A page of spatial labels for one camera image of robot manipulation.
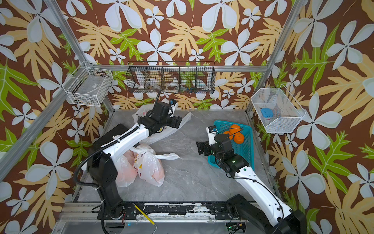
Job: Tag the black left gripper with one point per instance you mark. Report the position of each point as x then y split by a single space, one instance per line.
176 122

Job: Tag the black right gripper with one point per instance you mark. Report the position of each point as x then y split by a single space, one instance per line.
201 147

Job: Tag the white printed plastic bag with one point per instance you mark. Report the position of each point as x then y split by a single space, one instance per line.
126 173

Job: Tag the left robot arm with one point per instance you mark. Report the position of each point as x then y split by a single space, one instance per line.
98 169

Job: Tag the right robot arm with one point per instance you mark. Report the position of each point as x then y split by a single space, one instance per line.
270 215

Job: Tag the orange top of pile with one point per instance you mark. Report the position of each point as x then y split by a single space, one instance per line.
234 129

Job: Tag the orange right large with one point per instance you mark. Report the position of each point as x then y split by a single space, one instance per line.
239 138

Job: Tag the black plastic tool case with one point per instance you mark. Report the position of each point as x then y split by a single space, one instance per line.
107 137

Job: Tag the blue object in basket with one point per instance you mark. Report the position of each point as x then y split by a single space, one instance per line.
267 113

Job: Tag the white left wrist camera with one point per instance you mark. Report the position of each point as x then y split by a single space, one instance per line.
173 104

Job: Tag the black wire basket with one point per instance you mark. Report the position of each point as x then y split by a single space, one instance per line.
191 77

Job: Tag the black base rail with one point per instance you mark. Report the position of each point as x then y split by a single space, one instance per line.
220 210

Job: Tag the white wire basket right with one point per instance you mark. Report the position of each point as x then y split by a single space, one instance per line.
288 113

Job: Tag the white wire basket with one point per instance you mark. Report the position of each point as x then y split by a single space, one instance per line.
288 113
88 85

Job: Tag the white wire basket left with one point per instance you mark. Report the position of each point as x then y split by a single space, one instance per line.
88 85

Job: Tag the aluminium frame post left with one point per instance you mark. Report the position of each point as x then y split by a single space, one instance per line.
75 45

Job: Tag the aluminium frame post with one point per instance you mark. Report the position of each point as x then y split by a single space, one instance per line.
75 45
285 33

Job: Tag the aluminium frame post right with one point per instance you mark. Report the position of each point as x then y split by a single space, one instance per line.
285 33

